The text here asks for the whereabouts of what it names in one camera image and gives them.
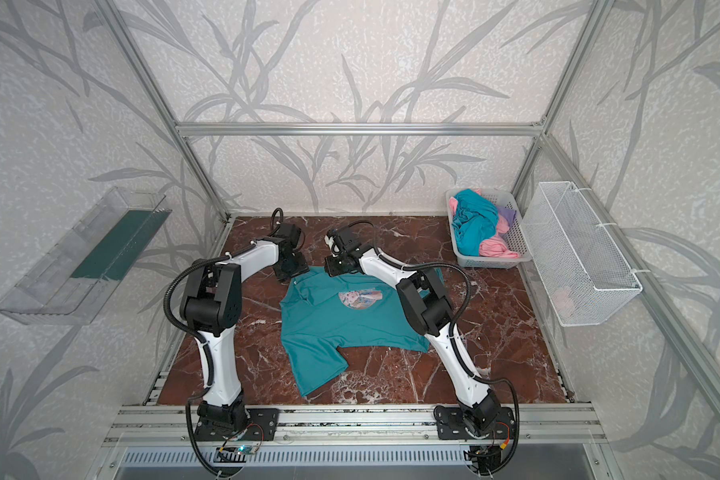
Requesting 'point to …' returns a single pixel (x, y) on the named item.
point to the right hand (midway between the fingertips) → (329, 258)
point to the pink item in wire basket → (564, 301)
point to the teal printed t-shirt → (322, 313)
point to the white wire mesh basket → (581, 272)
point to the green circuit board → (246, 449)
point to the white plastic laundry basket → (517, 236)
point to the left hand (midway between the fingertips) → (304, 262)
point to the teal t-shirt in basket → (475, 221)
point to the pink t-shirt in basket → (495, 246)
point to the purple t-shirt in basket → (509, 214)
